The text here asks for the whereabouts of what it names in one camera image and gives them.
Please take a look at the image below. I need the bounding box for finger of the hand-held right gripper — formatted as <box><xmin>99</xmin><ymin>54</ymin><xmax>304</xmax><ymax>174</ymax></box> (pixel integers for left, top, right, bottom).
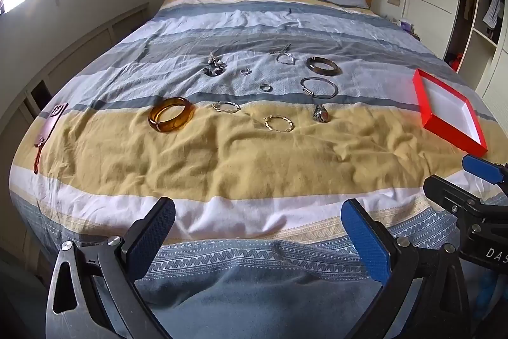
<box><xmin>461</xmin><ymin>154</ymin><xmax>508</xmax><ymax>185</ymax></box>
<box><xmin>423</xmin><ymin>174</ymin><xmax>492</xmax><ymax>221</ymax></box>

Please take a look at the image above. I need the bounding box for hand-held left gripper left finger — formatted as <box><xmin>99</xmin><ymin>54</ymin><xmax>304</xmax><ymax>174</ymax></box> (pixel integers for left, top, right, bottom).
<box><xmin>45</xmin><ymin>197</ymin><xmax>176</xmax><ymax>339</ymax></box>

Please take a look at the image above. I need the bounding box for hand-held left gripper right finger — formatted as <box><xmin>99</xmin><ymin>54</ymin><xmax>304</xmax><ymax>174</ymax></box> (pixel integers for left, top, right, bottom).
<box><xmin>340</xmin><ymin>198</ymin><xmax>483</xmax><ymax>339</ymax></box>

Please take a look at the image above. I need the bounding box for red shallow box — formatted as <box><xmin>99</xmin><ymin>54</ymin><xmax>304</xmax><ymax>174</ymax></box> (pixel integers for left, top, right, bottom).
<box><xmin>412</xmin><ymin>69</ymin><xmax>488</xmax><ymax>158</ymax></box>

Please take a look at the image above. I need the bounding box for dark brown bangle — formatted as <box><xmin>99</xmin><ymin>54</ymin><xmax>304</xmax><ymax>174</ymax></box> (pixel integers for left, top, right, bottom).
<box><xmin>305</xmin><ymin>56</ymin><xmax>342</xmax><ymax>77</ymax></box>

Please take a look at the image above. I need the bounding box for amber resin bangle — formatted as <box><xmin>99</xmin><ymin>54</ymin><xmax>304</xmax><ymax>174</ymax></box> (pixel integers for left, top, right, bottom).
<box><xmin>148</xmin><ymin>97</ymin><xmax>196</xmax><ymax>133</ymax></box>

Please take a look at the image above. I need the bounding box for pink leather tag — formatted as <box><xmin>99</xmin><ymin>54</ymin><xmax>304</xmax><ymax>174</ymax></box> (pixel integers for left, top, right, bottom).
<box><xmin>33</xmin><ymin>102</ymin><xmax>69</xmax><ymax>175</ymax></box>

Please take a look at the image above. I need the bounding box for silver cuff bangle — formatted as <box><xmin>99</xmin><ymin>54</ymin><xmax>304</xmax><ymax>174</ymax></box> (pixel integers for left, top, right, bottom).
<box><xmin>300</xmin><ymin>77</ymin><xmax>339</xmax><ymax>99</ymax></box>

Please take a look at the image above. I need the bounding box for hanging light garment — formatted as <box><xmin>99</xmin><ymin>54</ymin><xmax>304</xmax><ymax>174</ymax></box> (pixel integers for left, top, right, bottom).
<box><xmin>482</xmin><ymin>0</ymin><xmax>505</xmax><ymax>32</ymax></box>

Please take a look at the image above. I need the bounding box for gold twisted hoop bracelet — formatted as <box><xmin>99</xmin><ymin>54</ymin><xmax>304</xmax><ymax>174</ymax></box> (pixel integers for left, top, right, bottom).
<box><xmin>264</xmin><ymin>115</ymin><xmax>295</xmax><ymax>132</ymax></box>

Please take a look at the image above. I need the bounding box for black bead bracelet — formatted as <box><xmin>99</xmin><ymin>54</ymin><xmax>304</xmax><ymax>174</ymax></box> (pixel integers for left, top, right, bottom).
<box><xmin>203</xmin><ymin>52</ymin><xmax>226</xmax><ymax>78</ymax></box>

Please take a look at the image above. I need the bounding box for cream low wall cabinet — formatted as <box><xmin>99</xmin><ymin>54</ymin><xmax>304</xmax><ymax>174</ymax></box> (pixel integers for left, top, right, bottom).
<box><xmin>0</xmin><ymin>3</ymin><xmax>149</xmax><ymax>264</ymax></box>

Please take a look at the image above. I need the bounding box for silver chain bracelet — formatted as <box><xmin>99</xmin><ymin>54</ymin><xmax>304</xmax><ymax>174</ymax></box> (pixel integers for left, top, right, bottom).
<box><xmin>270</xmin><ymin>44</ymin><xmax>296</xmax><ymax>65</ymax></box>

